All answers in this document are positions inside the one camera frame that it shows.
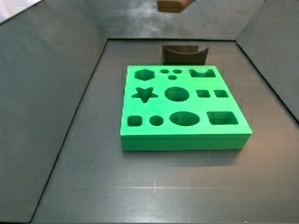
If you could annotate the black regrasp fixture stand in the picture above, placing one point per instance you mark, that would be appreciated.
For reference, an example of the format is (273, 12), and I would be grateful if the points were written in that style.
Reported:
(184, 55)

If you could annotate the brown slotted square-circle object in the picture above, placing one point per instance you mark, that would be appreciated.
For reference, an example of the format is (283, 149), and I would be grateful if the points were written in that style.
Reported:
(172, 6)

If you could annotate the green shape-sorter block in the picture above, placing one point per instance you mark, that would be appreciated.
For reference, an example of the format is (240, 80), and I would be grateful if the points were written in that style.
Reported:
(179, 109)

